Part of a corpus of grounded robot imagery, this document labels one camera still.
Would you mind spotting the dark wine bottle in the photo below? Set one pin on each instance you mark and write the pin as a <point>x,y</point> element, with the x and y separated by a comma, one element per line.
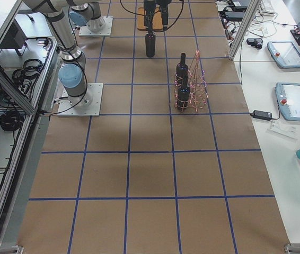
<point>183,94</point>
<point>182,68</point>
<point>150,42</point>

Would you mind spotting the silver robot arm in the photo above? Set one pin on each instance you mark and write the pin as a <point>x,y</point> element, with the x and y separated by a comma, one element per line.
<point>89,15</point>
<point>62,29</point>

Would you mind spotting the wooden tray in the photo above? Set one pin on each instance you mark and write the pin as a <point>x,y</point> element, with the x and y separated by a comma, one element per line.
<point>157,20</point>

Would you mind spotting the teach pendant far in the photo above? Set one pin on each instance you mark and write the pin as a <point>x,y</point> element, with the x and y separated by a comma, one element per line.
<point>285,53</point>

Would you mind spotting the teach pendant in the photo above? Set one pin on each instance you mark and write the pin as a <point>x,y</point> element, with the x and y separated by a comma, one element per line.
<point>288,98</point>
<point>285,53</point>

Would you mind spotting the black power adapter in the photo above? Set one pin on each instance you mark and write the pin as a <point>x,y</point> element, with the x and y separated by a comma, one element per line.
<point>262,115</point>

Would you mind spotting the teach pendant near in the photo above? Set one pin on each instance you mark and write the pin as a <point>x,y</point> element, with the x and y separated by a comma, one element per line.
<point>288,98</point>

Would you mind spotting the clear acrylic holder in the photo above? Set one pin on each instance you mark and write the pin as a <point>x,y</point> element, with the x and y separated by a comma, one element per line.
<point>285,131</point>

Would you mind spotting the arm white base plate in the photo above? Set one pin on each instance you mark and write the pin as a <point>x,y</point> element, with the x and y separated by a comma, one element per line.
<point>88,106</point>
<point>100,27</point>

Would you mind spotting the aluminium frame post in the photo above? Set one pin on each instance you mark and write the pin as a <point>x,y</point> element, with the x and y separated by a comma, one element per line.
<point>246,21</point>

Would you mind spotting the copper wire bottle basket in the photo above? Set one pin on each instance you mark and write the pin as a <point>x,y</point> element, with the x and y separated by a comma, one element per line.
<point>198,94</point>

